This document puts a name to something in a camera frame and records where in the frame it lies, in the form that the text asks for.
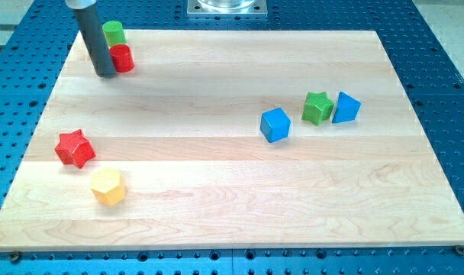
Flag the green star block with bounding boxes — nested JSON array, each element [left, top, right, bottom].
[[301, 92, 334, 126]]

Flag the yellow hexagon block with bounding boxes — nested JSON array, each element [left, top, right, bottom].
[[90, 168, 126, 206]]

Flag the green cylinder block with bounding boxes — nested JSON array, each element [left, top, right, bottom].
[[102, 21, 127, 47]]

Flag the silver rod mount collar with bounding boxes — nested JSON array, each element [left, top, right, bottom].
[[65, 0, 97, 9]]

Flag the red star block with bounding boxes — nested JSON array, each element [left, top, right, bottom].
[[54, 129, 96, 169]]

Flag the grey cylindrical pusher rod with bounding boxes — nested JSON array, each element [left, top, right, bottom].
[[73, 3, 116, 78]]

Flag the red cylinder block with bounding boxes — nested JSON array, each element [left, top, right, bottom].
[[109, 44, 134, 73]]

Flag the blue cube block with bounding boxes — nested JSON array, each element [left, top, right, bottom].
[[259, 108, 291, 143]]

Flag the blue triangle block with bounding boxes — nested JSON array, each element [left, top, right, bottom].
[[332, 92, 362, 123]]

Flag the light wooden board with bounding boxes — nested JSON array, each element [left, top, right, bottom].
[[0, 30, 464, 251]]

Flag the blue perforated table plate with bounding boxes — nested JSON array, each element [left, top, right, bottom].
[[0, 1, 464, 274]]

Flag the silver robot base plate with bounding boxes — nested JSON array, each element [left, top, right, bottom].
[[186, 0, 268, 18]]

